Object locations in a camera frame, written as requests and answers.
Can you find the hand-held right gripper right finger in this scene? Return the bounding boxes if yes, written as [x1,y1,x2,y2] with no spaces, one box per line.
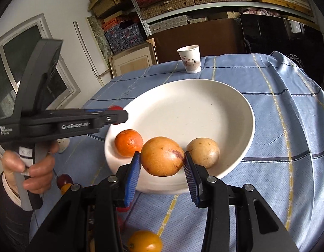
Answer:
[183,151,300,252]

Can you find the person's left forearm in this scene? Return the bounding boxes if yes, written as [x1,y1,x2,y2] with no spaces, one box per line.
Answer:
[0,172,34,252]

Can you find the white round plate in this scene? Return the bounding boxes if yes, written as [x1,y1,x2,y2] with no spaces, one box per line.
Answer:
[104,79,256,195]

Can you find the dark red plum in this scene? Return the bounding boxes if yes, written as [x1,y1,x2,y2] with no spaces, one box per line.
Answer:
[56,174,73,189]

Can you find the yellow passion fruit purple blotch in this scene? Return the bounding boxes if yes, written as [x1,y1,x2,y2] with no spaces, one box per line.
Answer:
[140,136,185,177]

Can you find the metal shelf rack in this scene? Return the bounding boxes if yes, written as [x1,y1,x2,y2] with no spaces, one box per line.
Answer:
[121,0,320,36]

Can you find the stack of blue patterned boxes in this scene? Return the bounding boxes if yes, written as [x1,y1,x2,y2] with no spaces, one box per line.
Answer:
[102,18,147,55]

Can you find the white moulding strip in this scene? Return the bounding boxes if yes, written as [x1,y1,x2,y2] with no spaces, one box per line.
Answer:
[73,21,105,86]

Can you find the black chair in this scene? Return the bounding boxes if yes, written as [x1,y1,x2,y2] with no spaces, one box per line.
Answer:
[239,13,324,85]

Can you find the brown wooden board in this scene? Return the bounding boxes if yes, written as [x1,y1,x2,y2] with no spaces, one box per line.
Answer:
[146,18,247,64]

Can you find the light blue checked tablecloth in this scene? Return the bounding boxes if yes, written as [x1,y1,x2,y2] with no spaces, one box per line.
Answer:
[28,51,324,252]

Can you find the small white object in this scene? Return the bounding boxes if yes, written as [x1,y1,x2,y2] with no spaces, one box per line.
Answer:
[58,138,70,154]

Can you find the white paper cup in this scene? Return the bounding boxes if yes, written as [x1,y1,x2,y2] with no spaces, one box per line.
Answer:
[177,45,202,74]

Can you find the white framed window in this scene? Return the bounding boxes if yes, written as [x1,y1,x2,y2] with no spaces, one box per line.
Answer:
[0,13,81,163]

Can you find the person's left hand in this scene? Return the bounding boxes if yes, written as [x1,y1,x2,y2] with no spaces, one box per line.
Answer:
[1,140,60,197]

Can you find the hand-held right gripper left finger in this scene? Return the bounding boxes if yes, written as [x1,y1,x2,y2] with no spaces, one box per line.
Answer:
[26,151,142,252]

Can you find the orange tangerine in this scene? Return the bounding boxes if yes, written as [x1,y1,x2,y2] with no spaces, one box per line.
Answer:
[115,129,144,157]

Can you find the mottled stone slab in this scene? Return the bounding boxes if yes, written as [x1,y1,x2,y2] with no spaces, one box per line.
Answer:
[86,16,113,59]

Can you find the yellow orange citrus fruit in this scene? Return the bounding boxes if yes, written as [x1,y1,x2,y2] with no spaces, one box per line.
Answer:
[127,230,163,252]

